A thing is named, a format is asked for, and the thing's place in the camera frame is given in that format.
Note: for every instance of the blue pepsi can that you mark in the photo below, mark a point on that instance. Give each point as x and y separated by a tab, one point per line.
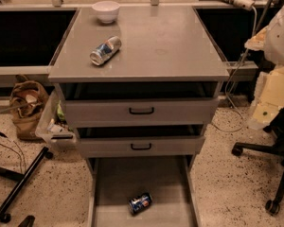
140	203

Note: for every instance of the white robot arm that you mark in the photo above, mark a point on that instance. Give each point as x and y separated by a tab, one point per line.
269	92

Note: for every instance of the grey drawer cabinet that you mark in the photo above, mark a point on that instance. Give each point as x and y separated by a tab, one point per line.
165	53

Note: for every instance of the top grey drawer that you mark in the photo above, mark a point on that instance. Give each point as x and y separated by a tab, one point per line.
139	112

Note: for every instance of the grey drawer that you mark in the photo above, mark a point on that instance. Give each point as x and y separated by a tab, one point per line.
139	112
140	141
166	178

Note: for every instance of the middle grey drawer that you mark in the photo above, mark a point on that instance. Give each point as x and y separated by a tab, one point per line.
140	141

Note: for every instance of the silver blue can on counter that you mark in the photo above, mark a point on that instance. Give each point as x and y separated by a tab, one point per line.
105	50

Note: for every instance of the bottom grey drawer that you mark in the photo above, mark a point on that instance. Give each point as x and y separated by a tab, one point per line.
166	178

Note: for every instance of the clear plastic bin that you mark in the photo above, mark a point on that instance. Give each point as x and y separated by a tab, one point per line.
50	128

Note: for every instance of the white bowl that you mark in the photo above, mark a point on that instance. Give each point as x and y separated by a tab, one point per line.
106	11

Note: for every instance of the brown cloth bag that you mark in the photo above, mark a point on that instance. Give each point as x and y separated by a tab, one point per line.
27	101

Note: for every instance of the black metal stand leg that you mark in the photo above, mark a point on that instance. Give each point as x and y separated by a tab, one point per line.
21	180

